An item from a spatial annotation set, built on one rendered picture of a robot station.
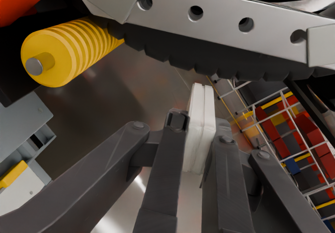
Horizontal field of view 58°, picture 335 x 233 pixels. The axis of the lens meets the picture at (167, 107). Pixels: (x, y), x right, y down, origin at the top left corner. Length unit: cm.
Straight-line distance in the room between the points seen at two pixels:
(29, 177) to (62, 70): 56
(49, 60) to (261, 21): 20
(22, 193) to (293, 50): 69
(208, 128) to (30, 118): 58
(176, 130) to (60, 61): 19
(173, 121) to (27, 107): 59
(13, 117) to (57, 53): 38
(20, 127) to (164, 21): 47
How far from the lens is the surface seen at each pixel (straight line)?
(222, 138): 15
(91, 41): 36
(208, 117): 17
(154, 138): 15
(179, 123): 15
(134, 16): 28
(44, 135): 84
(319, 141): 518
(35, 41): 33
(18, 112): 70
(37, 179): 86
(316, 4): 37
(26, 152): 75
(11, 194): 80
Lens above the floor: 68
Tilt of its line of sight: 18 degrees down
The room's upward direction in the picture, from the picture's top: 61 degrees clockwise
